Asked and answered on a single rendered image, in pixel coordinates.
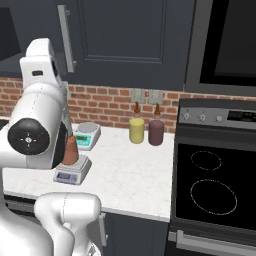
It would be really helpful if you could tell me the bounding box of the dark blue cabinet door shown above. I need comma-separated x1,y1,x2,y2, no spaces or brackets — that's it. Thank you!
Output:
54,0,197,92

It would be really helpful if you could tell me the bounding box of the yellow squeeze bottle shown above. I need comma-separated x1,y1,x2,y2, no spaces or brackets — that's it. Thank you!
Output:
128,101,146,145

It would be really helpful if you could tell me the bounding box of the grey wall outlet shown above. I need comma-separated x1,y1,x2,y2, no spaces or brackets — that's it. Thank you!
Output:
130,87,146,105
147,89,165,106

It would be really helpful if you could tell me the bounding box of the brown honey bottle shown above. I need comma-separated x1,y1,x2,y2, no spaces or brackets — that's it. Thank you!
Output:
62,134,80,166

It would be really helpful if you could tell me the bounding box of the grey cabinet door handle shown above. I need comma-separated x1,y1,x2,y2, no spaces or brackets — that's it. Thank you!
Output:
57,4,78,74

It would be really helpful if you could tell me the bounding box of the dark open wall cabinet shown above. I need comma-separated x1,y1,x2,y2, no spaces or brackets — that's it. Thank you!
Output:
0,0,68,80

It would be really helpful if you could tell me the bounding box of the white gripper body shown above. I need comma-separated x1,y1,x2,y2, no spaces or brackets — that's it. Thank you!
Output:
25,37,59,62

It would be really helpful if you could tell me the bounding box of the dark blue base cabinet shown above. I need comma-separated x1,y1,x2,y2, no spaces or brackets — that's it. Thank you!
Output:
99,211,172,256

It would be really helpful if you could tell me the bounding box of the grey oven door handle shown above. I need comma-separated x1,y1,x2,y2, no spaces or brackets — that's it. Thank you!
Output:
167,229,256,256

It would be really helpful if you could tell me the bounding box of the white scale with teal display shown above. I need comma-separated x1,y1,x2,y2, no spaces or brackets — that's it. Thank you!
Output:
72,121,102,152

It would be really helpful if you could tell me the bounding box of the maroon squeeze bottle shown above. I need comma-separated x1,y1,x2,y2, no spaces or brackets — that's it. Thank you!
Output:
147,102,166,147

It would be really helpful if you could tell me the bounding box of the black and grey stove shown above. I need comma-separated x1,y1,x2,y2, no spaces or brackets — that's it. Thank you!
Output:
167,97,256,256

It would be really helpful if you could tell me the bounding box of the black and grey microwave oven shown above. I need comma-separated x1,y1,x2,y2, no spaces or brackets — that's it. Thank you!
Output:
184,0,256,98

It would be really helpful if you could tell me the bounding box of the grey base cabinet handle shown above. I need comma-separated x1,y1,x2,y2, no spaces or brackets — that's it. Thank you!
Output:
97,212,109,248

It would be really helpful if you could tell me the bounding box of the white scale with grey display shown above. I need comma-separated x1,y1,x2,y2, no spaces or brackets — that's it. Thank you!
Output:
52,154,93,186

